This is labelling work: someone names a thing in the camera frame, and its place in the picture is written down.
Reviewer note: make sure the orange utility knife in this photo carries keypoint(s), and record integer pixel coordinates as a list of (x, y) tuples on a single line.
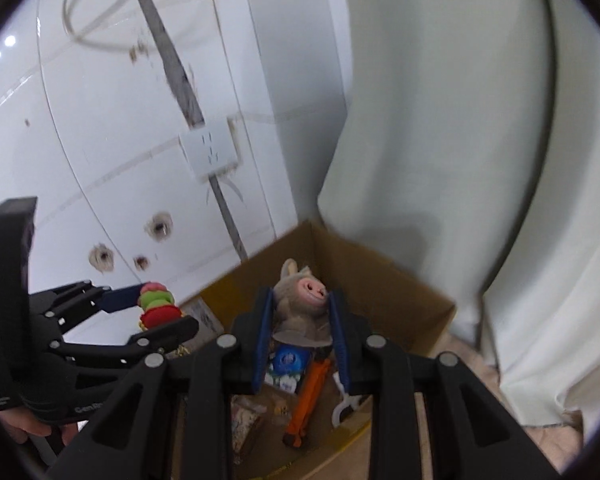
[(295, 432)]

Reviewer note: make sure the pale green curtain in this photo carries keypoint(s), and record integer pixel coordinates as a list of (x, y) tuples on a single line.
[(471, 157)]

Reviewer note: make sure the white shipping label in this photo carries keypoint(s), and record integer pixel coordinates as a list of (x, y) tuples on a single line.
[(209, 326)]

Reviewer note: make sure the red green doll toy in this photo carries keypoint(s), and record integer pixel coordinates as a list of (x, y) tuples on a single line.
[(158, 305)]

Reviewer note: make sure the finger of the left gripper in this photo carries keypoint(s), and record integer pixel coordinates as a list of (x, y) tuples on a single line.
[(163, 339), (73, 304)]

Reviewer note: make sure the nut bar packet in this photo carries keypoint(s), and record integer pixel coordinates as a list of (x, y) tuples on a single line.
[(246, 417)]

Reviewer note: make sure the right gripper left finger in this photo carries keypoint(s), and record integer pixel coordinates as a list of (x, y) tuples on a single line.
[(171, 416)]

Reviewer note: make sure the white wall socket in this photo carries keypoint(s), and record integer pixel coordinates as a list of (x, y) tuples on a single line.
[(210, 149)]

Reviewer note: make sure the person's left hand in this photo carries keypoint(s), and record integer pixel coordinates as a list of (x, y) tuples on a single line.
[(20, 424)]

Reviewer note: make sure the brown pig plush keychain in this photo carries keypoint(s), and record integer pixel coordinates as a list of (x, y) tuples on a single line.
[(301, 316)]

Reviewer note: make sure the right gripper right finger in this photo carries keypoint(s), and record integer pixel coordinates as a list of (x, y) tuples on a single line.
[(429, 414)]

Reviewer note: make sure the white plastic clamp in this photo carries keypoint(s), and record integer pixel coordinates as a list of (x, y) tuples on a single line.
[(347, 405)]

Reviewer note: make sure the beige table cloth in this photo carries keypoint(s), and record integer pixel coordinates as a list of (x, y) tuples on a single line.
[(557, 433)]

